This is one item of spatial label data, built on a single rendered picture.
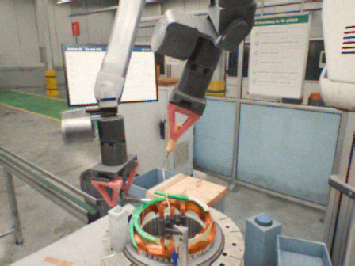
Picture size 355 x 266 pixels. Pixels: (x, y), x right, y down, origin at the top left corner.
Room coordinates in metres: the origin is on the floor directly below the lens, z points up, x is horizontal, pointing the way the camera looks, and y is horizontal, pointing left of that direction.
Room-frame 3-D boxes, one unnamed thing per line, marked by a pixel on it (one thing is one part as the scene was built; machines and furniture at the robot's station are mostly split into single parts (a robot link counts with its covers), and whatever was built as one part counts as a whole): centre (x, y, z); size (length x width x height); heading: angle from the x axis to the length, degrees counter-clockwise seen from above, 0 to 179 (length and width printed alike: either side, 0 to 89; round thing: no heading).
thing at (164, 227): (0.41, 0.01, 1.21); 0.04 x 0.04 x 0.03; 56
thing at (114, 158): (0.58, 0.14, 1.28); 0.10 x 0.07 x 0.07; 162
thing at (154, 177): (0.92, 0.09, 0.92); 0.17 x 0.11 x 0.28; 143
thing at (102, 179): (0.56, 0.14, 1.21); 0.07 x 0.07 x 0.09; 72
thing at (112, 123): (0.57, 0.15, 1.34); 0.07 x 0.06 x 0.07; 104
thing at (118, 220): (0.50, 0.12, 1.14); 0.03 x 0.03 x 0.09; 56
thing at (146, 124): (3.28, 0.31, 0.60); 1.02 x 0.55 x 1.20; 50
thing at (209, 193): (0.82, -0.04, 1.05); 0.20 x 0.19 x 0.02; 53
